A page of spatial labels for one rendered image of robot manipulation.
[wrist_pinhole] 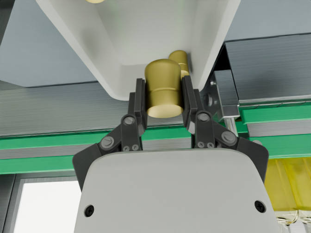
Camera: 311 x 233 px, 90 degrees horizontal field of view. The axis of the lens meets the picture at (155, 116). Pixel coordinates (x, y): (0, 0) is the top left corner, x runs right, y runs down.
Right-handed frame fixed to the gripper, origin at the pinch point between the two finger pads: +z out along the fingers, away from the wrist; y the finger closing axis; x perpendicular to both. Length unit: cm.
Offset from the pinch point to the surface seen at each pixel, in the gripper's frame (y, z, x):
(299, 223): 35, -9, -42
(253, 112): 15.3, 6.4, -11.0
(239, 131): 16.0, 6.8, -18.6
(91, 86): -17.6, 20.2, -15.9
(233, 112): 10.7, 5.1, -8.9
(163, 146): -0.1, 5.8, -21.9
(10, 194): -53, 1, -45
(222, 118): 9.2, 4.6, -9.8
